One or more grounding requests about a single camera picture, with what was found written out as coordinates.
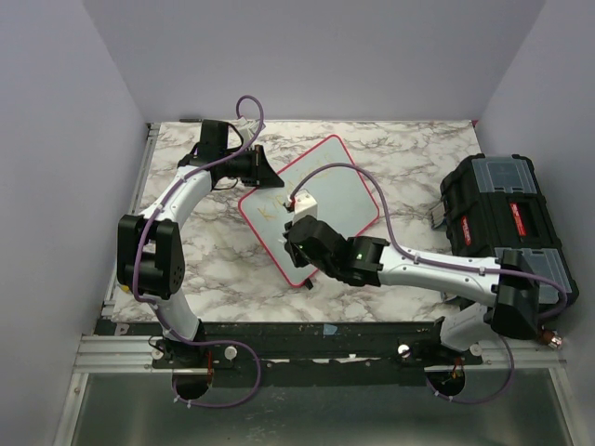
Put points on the aluminium frame profile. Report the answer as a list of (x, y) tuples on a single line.
[(93, 353)]

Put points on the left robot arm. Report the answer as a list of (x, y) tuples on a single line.
[(150, 260)]

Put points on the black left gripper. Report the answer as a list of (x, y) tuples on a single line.
[(261, 175)]

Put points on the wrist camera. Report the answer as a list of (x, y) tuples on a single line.
[(246, 128), (302, 204)]

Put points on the black plastic toolbox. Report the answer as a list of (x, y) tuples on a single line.
[(491, 204)]

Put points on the copper red connector plug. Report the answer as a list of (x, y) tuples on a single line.
[(550, 338)]

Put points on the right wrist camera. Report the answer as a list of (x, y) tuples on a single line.
[(302, 204)]

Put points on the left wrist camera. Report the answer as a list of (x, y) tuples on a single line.
[(246, 128)]

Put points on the pink framed whiteboard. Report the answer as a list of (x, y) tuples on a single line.
[(344, 202)]

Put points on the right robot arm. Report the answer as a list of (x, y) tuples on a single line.
[(503, 291)]

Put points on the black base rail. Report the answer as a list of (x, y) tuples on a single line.
[(294, 354)]

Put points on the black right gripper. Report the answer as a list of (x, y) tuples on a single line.
[(297, 260)]

